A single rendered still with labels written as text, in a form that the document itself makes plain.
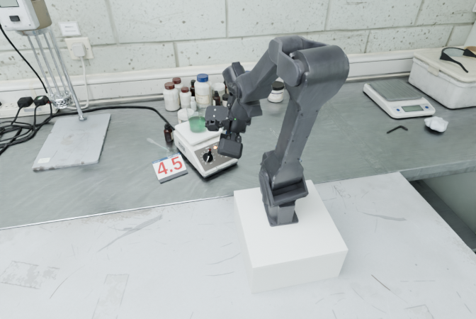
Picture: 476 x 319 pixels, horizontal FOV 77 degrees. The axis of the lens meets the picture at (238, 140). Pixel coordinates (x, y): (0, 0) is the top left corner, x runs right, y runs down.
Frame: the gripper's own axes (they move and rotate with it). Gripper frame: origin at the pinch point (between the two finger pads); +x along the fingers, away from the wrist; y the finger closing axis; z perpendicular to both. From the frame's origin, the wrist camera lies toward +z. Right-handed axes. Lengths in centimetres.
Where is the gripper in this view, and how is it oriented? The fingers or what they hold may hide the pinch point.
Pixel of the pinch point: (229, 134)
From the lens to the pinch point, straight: 84.0
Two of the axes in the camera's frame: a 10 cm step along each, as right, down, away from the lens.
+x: -3.0, 4.6, 8.4
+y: -1.4, 8.5, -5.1
